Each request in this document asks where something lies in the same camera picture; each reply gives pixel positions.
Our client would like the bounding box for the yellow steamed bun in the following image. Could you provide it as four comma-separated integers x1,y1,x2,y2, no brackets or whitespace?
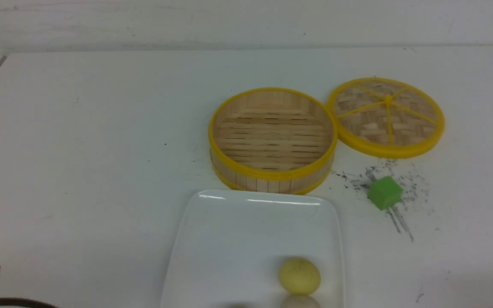
278,257,321,296

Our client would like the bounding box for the white rectangular plate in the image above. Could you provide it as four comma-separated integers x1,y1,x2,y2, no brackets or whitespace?
159,190,347,308

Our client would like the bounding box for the bamboo steamer basket yellow rim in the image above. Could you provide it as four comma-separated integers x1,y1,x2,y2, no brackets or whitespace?
208,87,339,195

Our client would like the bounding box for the green cube block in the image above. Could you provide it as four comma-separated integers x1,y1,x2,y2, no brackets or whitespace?
368,177,404,211

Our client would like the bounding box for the bamboo steamer lid yellow rim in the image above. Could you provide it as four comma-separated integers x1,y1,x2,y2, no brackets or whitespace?
327,77,445,159

